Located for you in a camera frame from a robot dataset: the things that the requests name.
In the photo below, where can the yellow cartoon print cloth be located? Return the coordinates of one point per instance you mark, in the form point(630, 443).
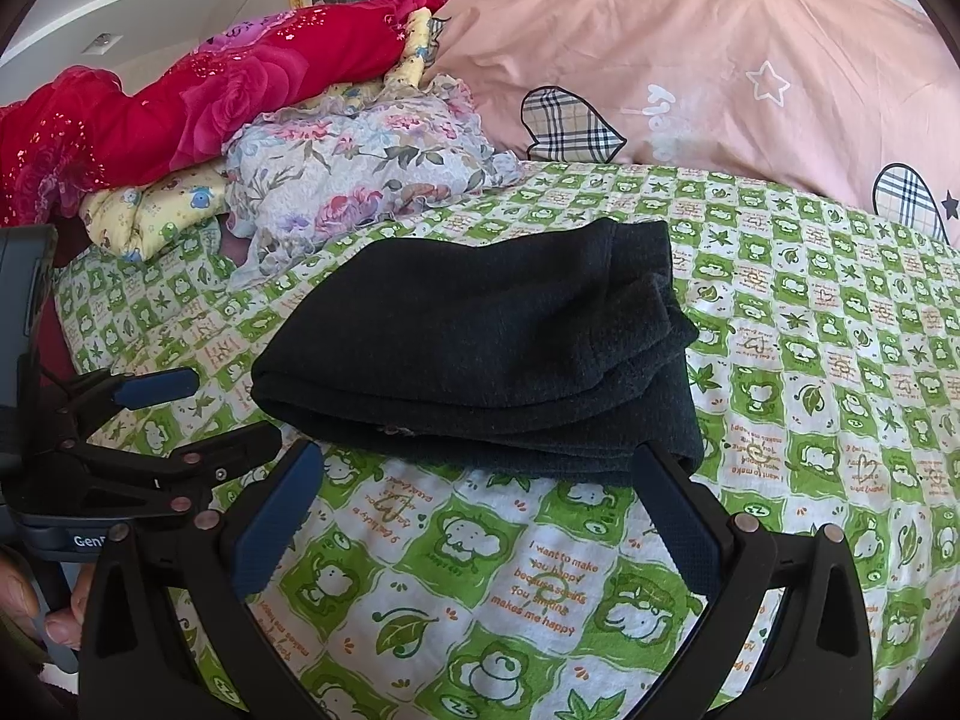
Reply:
point(150, 210)

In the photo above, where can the pink quilt with plaid hearts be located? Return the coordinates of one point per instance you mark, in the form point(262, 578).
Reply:
point(675, 52)

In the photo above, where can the person's left hand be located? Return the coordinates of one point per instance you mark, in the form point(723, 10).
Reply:
point(19, 592)

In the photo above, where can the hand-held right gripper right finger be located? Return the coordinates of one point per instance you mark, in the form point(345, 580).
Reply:
point(679, 532)

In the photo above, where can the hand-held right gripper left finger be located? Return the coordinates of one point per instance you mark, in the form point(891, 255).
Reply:
point(277, 532)

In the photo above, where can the white wall socket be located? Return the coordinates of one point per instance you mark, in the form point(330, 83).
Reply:
point(107, 42)

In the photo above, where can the green printed bed sheet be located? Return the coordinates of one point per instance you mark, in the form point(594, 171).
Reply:
point(825, 390)

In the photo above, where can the dark grey pants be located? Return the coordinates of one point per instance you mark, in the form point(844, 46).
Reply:
point(487, 345)

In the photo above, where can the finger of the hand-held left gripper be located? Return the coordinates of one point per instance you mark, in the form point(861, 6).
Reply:
point(217, 461)
point(154, 386)

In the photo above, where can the red floral blanket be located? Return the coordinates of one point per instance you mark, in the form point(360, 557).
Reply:
point(225, 90)

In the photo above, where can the floral ruffled cloth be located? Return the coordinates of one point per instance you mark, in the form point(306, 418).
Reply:
point(360, 157)

